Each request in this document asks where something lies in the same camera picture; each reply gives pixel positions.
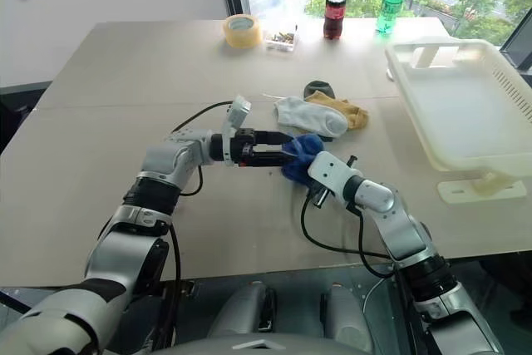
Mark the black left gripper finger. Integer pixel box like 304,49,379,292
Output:
253,131,294,146
249,150,298,170

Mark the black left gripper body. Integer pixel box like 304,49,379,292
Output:
230,126,259,169

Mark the blue cloth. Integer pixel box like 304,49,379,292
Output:
281,133,325,185

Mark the small clear parts box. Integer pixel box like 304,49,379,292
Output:
264,29,301,52

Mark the white plastic basket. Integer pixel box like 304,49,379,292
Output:
384,38,532,175

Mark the yellow cloth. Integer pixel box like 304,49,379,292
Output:
305,90,370,131

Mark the white cloth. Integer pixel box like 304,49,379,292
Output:
273,96,349,137

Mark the dark green cloth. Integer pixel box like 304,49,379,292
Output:
303,79,336,142

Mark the white basket support stand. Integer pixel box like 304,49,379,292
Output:
385,45,441,81
436,171,527,205

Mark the clear packing tape roll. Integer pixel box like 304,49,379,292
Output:
223,13,263,48

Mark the cola bottle with red cap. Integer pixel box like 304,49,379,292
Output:
323,0,347,41

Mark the green bottle with yellow cap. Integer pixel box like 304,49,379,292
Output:
376,0,406,35

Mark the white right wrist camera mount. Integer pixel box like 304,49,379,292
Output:
306,151,354,202

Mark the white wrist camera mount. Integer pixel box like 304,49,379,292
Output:
306,151,354,202
219,95,253,163

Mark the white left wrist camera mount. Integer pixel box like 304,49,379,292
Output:
219,95,253,163

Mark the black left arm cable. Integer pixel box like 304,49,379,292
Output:
153,100,234,355

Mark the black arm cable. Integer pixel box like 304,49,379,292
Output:
299,186,400,279
153,100,234,355

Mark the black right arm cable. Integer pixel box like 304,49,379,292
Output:
299,186,400,279

